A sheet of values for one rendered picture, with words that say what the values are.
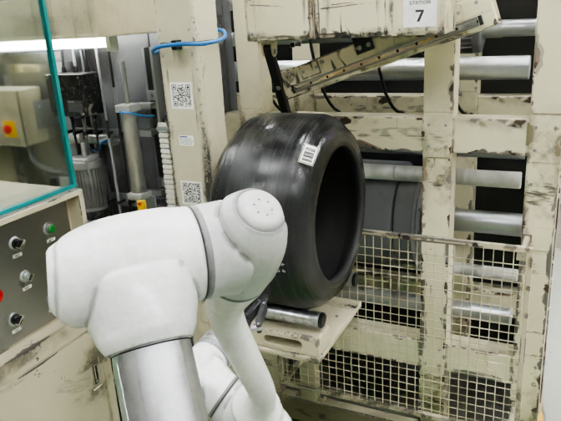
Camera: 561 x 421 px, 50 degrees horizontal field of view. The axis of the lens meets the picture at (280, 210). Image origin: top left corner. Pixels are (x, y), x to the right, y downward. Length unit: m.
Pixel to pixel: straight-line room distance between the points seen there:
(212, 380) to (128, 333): 0.58
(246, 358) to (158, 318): 0.39
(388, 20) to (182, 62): 0.58
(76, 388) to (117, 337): 1.22
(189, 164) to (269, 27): 0.48
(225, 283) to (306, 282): 0.79
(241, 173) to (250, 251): 0.78
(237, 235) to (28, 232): 1.08
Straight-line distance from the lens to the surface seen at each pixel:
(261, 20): 1.91
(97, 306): 0.76
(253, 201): 0.79
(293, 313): 1.72
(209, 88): 1.77
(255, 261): 0.80
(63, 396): 1.93
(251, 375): 1.14
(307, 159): 1.51
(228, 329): 1.04
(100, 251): 0.75
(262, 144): 1.57
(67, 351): 1.90
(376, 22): 1.77
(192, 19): 1.73
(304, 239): 1.50
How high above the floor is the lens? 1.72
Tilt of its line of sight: 18 degrees down
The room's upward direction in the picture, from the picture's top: 3 degrees counter-clockwise
